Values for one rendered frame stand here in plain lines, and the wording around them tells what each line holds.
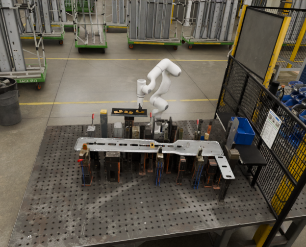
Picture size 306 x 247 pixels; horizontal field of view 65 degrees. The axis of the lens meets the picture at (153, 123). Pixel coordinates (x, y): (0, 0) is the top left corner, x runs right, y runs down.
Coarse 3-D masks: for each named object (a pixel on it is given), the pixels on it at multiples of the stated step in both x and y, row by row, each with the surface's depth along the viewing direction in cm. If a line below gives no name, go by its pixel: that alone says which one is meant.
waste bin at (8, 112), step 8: (0, 80) 392; (8, 80) 392; (0, 88) 365; (8, 88) 372; (16, 88) 389; (0, 96) 372; (8, 96) 378; (16, 96) 396; (0, 104) 380; (8, 104) 386; (16, 104) 399; (0, 112) 388; (8, 112) 393; (16, 112) 404; (0, 120) 397; (8, 120) 400; (16, 120) 409
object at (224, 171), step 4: (216, 156) 220; (220, 156) 220; (224, 156) 220; (216, 160) 215; (220, 160) 215; (224, 160) 216; (220, 164) 211; (224, 164) 211; (228, 164) 212; (220, 168) 206; (224, 168) 207; (228, 168) 207; (224, 172) 203; (228, 172) 203; (224, 176) 198; (232, 176) 199
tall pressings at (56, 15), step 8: (40, 0) 943; (48, 0) 948; (56, 0) 959; (64, 0) 965; (40, 8) 936; (56, 8) 967; (64, 8) 974; (32, 16) 937; (56, 16) 978; (64, 16) 985
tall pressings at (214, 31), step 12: (204, 0) 860; (216, 0) 872; (228, 0) 857; (204, 12) 906; (216, 12) 887; (228, 12) 875; (216, 24) 910; (228, 24) 919; (204, 36) 922; (216, 36) 939; (228, 36) 919
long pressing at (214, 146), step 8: (80, 144) 220; (96, 144) 222; (128, 144) 225; (136, 144) 227; (144, 144) 227; (160, 144) 229; (168, 144) 230; (176, 144) 231; (184, 144) 232; (192, 144) 233; (200, 144) 234; (208, 144) 235; (216, 144) 236; (152, 152) 219; (168, 152) 220; (176, 152) 221; (184, 152) 221; (192, 152) 222; (208, 152) 224; (216, 152) 224
